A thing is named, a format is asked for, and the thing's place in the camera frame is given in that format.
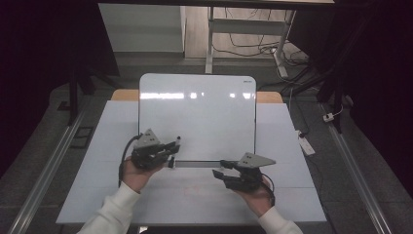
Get white cabinet panel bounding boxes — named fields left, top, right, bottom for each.
left=97, top=3, right=187, bottom=54

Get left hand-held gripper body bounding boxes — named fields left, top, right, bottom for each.
left=130, top=128, right=170, bottom=171

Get person's left hand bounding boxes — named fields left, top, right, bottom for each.
left=121, top=155, right=168, bottom=194

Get black and white marker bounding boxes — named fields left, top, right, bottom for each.
left=168, top=136, right=182, bottom=169

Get wooden table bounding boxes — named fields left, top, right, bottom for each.
left=110, top=89, right=284, bottom=104

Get white table mat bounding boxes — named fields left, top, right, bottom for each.
left=56, top=99, right=327, bottom=227

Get black floor cables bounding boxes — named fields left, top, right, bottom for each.
left=212, top=8, right=311, bottom=67

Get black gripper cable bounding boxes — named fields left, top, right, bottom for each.
left=118, top=133, right=144, bottom=188
left=259, top=173, right=277, bottom=207

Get white power strip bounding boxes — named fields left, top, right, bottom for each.
left=296, top=130, right=317, bottom=157

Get white dry-erase board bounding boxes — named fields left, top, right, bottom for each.
left=137, top=72, right=257, bottom=170

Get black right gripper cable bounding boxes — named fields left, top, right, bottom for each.
left=259, top=173, right=277, bottom=207

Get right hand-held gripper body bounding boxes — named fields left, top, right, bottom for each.
left=223, top=151, right=278, bottom=192

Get white desk frame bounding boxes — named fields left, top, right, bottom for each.
left=205, top=6, right=297, bottom=79

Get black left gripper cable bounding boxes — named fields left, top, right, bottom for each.
left=118, top=133, right=144, bottom=188

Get person's right hand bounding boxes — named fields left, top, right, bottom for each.
left=234, top=176, right=276, bottom=218

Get aluminium floor rail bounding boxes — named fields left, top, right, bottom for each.
left=8, top=97, right=95, bottom=234
left=319, top=102, right=394, bottom=234

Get black metal stand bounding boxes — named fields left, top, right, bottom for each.
left=56, top=62, right=115, bottom=127

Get black floor frame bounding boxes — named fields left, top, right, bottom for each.
left=69, top=126, right=95, bottom=150

